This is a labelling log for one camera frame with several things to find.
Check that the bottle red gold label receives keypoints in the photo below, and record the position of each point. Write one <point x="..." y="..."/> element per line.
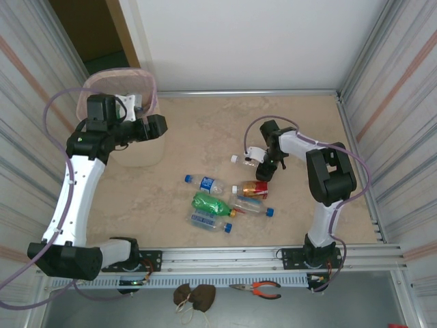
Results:
<point x="252" y="189"/>

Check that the clear bottle white cap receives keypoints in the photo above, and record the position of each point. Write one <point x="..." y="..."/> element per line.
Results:
<point x="242" y="160"/>

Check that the clear bottle blue cap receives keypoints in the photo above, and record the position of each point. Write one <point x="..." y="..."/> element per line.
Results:
<point x="249" y="205"/>

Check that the clear bottle blue Pepsi label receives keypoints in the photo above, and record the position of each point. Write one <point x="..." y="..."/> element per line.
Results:
<point x="206" y="184"/>

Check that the green plastic bottle yellow cap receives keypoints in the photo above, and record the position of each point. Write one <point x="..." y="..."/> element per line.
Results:
<point x="211" y="204"/>

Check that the clear bottle pale blue label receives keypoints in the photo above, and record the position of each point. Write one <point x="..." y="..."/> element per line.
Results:
<point x="205" y="221"/>

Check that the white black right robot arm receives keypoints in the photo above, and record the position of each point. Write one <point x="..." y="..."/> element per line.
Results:
<point x="321" y="222"/>

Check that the beige plastic waste bin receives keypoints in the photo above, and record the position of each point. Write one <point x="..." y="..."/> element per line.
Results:
<point x="143" y="153"/>

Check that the brown wooden door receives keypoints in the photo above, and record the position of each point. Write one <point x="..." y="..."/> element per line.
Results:
<point x="123" y="30"/>

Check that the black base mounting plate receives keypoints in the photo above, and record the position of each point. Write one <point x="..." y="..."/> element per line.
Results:
<point x="153" y="261"/>
<point x="290" y="258"/>

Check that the brown cloth pouch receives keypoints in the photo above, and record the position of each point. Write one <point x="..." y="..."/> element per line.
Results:
<point x="204" y="297"/>
<point x="182" y="294"/>

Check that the small red object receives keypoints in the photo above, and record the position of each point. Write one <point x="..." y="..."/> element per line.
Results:
<point x="396" y="325"/>

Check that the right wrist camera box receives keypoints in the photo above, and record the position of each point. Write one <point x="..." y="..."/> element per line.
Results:
<point x="255" y="153"/>

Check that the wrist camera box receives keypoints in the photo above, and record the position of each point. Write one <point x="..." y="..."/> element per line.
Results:
<point x="255" y="153"/>
<point x="129" y="102"/>

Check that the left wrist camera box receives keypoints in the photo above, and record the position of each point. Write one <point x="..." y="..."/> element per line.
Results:
<point x="129" y="102"/>

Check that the aluminium mounting rail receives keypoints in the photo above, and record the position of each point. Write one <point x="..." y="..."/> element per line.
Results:
<point x="218" y="258"/>

